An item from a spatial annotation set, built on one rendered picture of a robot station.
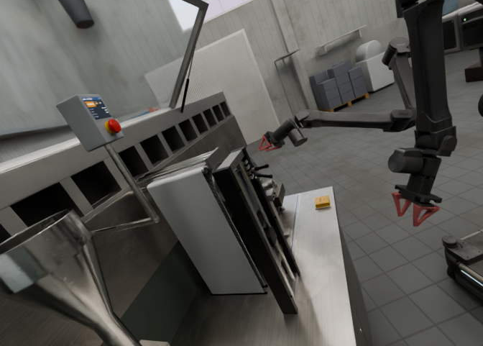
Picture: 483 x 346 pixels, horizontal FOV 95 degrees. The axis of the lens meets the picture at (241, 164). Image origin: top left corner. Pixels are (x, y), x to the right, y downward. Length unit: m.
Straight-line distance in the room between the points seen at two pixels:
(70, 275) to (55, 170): 0.40
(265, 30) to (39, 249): 7.28
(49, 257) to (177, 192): 0.41
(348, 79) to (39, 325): 7.00
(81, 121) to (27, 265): 0.25
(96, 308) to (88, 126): 0.34
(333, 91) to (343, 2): 2.70
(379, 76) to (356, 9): 2.10
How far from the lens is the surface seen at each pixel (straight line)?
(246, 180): 0.67
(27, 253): 0.47
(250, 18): 7.47
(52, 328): 0.80
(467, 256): 1.84
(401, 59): 1.30
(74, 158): 0.85
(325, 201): 1.24
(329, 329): 0.83
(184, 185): 0.75
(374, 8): 8.84
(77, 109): 0.52
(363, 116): 1.07
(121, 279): 0.88
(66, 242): 0.48
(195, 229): 0.84
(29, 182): 0.79
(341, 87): 6.99
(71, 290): 0.51
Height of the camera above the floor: 1.59
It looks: 17 degrees down
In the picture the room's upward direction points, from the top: 25 degrees counter-clockwise
